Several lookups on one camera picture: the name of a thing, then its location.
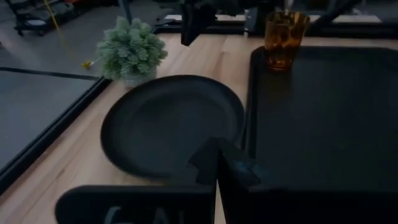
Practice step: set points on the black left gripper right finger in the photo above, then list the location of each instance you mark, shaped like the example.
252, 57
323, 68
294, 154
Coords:
280, 208

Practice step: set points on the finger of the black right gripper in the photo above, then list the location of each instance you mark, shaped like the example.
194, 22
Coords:
191, 21
207, 14

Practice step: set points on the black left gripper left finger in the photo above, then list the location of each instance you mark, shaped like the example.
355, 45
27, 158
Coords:
140, 205

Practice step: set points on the amber faceted glass cup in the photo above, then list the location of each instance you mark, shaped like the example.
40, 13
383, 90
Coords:
284, 37

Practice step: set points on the black round plate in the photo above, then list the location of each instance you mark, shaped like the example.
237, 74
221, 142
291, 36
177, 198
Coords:
161, 124

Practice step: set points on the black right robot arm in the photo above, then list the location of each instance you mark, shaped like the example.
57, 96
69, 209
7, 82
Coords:
258, 18

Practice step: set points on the black rectangular tray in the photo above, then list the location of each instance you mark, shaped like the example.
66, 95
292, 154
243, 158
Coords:
326, 124

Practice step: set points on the green artificial potted plant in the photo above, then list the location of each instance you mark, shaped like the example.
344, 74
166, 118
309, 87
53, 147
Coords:
130, 53

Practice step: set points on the yellow plug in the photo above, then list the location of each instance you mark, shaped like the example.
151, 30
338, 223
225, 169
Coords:
87, 64

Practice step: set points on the dark wheeled cart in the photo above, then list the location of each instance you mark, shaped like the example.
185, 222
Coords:
28, 21

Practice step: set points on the black upright frame post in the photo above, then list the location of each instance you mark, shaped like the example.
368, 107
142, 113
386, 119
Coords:
125, 12

